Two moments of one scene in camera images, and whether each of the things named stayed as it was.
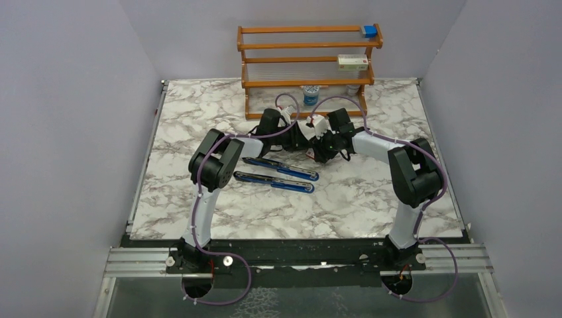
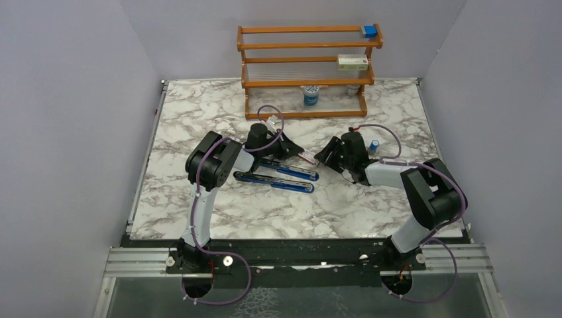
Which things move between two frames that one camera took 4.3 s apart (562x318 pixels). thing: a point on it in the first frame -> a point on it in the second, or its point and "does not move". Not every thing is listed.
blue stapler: [278, 181] does not move
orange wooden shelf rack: [309, 83] does not move
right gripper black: [321, 156] -> [334, 145]
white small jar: [352, 89] does not move
